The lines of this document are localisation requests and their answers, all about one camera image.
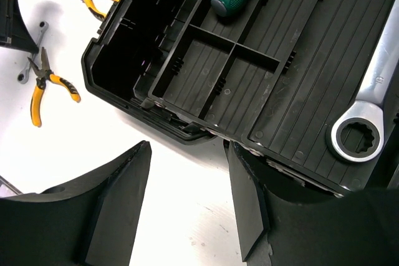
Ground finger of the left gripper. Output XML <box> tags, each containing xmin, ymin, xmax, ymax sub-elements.
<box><xmin>1</xmin><ymin>0</ymin><xmax>39</xmax><ymax>53</ymax></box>

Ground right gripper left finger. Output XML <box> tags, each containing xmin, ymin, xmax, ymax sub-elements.
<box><xmin>1</xmin><ymin>141</ymin><xmax>151</xmax><ymax>265</ymax></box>

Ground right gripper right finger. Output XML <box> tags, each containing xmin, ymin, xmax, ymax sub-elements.
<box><xmin>227</xmin><ymin>142</ymin><xmax>398</xmax><ymax>265</ymax></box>

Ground small silver combination wrench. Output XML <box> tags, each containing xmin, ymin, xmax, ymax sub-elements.
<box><xmin>17</xmin><ymin>21</ymin><xmax>50</xmax><ymax>85</ymax></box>

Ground large silver ratchet wrench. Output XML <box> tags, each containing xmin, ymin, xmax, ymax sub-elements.
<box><xmin>326</xmin><ymin>0</ymin><xmax>398</xmax><ymax>163</ymax></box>

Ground black plastic toolbox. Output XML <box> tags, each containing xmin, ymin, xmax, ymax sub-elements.
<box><xmin>82</xmin><ymin>0</ymin><xmax>398</xmax><ymax>196</ymax></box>

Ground yellow long-nose pliers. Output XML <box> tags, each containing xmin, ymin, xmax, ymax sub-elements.
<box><xmin>27</xmin><ymin>46</ymin><xmax>82</xmax><ymax>128</ymax></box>

